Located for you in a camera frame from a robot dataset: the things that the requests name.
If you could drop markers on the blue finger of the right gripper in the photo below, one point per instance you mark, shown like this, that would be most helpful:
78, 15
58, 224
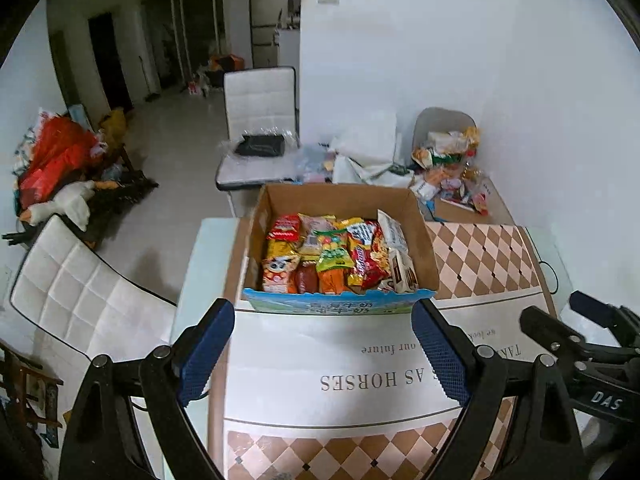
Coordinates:
604, 315

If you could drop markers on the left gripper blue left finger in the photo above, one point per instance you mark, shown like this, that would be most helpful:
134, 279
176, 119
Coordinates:
199, 347

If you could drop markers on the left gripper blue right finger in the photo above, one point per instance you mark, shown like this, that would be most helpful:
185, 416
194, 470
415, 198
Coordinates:
446, 347

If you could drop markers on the white chocolate stick packet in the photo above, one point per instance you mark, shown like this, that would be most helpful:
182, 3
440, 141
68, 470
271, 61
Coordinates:
401, 264

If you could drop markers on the orange panda snack bag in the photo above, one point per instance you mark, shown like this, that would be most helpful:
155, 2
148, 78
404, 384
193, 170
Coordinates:
278, 274

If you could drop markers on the dark red snack packet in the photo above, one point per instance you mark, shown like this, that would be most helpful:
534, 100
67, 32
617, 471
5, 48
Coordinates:
306, 278

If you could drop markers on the orange seed packet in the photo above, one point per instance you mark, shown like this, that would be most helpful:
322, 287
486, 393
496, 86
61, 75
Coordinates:
333, 281

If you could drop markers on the red green striped packet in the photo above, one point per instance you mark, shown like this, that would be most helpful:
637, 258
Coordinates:
286, 229

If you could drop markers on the green candy bag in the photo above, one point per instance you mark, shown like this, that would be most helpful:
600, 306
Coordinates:
334, 252

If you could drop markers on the grey chair with snacks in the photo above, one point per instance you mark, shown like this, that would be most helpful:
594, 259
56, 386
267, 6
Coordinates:
442, 130

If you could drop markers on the checkered printed table mat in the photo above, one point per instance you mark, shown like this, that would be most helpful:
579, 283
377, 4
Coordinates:
353, 396

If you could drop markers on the yellow red noodle packet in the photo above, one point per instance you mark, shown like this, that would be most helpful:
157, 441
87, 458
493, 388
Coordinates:
369, 253

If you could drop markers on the near white padded chair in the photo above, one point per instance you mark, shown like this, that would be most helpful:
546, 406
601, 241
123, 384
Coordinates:
72, 294

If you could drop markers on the white padded chair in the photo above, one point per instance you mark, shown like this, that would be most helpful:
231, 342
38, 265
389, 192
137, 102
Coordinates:
72, 294
259, 102

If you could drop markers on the cardboard box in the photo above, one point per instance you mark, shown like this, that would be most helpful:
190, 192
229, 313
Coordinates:
348, 203

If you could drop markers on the pale yellow snack packet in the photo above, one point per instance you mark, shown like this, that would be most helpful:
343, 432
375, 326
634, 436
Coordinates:
310, 246

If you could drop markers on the wooden stool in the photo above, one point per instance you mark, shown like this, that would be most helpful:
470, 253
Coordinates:
33, 395

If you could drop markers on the pile of snack packets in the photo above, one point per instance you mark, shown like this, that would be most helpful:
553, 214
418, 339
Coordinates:
447, 170

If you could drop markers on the white goose plush toy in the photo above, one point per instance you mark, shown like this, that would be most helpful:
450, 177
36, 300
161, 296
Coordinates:
70, 201

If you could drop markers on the white tote bag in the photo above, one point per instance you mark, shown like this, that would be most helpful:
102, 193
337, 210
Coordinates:
387, 175

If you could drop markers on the black bag on chair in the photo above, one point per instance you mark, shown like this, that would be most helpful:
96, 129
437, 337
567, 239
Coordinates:
261, 145

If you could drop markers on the red bag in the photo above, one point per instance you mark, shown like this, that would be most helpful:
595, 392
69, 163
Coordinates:
62, 147

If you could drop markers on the far white padded chair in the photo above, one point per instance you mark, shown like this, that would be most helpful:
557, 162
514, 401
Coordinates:
259, 102

